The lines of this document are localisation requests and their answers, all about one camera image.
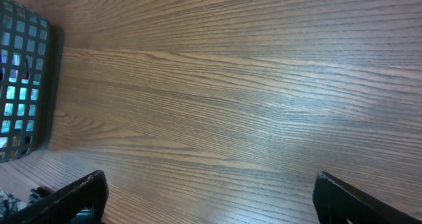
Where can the grey plastic shopping basket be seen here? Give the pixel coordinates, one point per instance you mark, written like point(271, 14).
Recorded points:
point(31, 53)

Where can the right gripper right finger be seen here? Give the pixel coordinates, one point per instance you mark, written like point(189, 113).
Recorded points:
point(336, 201)

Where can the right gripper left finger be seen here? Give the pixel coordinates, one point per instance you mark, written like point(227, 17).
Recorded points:
point(82, 201)

